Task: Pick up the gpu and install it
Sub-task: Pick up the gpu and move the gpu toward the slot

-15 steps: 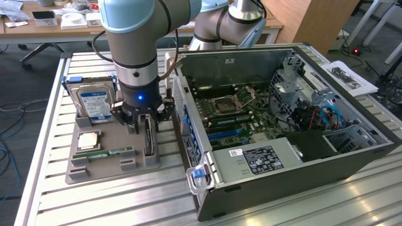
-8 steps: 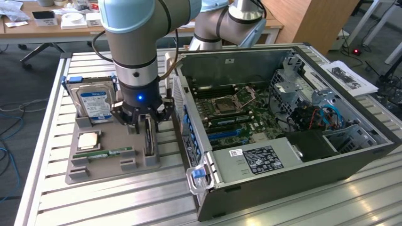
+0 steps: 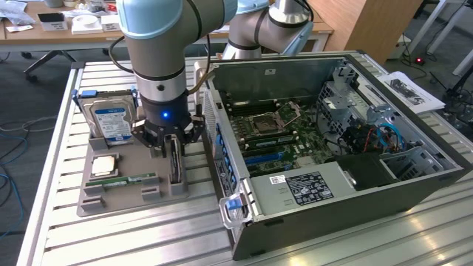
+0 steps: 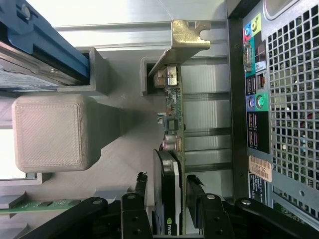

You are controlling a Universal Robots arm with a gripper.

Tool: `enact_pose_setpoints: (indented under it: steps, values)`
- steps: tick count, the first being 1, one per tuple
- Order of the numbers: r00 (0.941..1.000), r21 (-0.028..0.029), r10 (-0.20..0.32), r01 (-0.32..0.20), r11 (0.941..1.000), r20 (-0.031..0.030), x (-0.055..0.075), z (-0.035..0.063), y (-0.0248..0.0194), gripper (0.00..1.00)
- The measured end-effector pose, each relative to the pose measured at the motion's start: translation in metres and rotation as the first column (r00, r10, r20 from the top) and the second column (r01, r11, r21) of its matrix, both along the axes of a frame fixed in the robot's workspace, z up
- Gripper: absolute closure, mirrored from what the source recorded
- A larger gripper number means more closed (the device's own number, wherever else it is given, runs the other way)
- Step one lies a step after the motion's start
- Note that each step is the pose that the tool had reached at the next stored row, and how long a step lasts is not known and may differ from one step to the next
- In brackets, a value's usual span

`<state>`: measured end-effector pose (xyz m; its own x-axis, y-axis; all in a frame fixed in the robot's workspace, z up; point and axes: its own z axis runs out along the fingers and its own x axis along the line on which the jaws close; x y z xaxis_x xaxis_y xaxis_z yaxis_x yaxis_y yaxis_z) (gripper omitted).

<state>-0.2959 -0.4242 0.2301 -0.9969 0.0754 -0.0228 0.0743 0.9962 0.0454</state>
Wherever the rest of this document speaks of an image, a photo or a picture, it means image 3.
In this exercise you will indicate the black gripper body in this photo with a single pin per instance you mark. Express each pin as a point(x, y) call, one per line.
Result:
point(165, 116)

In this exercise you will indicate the graphics card with black fan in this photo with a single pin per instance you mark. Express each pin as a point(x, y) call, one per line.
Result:
point(176, 163)

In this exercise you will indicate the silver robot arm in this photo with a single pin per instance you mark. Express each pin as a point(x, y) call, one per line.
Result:
point(158, 41)

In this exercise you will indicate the blue card retention latch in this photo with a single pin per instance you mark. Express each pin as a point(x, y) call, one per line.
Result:
point(232, 182)
point(221, 143)
point(224, 157)
point(228, 169)

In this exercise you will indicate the hard disk with blue label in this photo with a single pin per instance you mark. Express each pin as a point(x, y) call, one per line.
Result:
point(106, 122)

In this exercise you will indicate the grey parts rack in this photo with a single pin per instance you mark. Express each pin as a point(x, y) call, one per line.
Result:
point(133, 171)

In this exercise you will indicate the silver CPU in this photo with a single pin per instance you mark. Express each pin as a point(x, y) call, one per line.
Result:
point(102, 166)

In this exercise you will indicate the black RAM slot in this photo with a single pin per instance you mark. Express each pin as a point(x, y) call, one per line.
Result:
point(252, 106)
point(256, 113)
point(253, 110)
point(250, 102)

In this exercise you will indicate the CPU socket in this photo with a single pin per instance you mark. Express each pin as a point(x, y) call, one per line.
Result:
point(264, 123)

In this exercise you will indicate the blue disk carrier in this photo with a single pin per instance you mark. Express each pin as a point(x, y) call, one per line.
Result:
point(88, 93)

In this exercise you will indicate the black PCIe expansion slot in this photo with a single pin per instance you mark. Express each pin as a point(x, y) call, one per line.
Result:
point(264, 153)

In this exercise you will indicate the blue PCIe expansion slot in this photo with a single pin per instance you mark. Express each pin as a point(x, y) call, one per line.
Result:
point(264, 160)

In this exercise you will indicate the metal socket cover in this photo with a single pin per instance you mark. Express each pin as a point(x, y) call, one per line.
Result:
point(289, 110)

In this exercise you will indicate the green motherboard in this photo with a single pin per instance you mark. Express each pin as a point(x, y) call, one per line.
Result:
point(306, 138)

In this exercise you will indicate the blue case release latch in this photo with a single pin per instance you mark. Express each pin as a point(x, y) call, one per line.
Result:
point(232, 207)

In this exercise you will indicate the silver power supply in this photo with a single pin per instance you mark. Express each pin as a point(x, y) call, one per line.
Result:
point(265, 199)

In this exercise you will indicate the white cube box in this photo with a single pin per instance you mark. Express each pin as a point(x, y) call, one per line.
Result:
point(109, 23)

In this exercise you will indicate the black chair base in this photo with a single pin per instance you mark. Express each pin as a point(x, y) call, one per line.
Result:
point(44, 59)

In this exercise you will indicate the flat white box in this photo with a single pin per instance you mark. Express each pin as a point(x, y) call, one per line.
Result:
point(86, 30)

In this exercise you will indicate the metal drive cage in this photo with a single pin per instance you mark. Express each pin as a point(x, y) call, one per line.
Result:
point(340, 105)

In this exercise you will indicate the white tape roll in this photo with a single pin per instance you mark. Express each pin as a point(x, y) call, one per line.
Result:
point(84, 20)

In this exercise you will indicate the red small pack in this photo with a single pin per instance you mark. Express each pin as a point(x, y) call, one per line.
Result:
point(110, 9)

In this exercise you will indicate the wooden desk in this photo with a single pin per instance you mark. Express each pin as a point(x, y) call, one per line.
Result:
point(36, 36)

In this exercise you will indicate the black topped white box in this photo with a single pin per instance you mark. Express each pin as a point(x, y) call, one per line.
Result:
point(50, 18)

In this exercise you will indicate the open PC case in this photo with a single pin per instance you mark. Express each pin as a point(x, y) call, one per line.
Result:
point(332, 221)

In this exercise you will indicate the white paper slip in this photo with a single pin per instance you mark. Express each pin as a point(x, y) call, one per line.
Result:
point(18, 28)

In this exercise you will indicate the grey cup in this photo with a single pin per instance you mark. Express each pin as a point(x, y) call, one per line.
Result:
point(53, 2)

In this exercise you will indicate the crumpled plastic bag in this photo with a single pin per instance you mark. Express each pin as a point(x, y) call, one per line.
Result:
point(14, 14)

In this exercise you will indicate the wooden cabinet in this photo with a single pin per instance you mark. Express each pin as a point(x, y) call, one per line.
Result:
point(369, 27)

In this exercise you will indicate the printed paper stack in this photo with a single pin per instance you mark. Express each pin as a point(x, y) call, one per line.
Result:
point(410, 91)

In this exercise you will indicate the metal disk bay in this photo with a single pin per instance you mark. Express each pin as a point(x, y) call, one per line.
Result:
point(413, 163)

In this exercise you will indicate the black box with red light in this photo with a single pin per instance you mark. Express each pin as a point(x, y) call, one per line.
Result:
point(418, 60)

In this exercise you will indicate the black tripod stand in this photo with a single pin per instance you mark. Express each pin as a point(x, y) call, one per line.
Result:
point(458, 91)

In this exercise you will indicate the black panel switch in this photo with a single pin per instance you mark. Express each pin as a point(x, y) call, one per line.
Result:
point(218, 105)

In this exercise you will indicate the white desk frame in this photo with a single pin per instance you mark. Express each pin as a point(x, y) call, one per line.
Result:
point(440, 25)

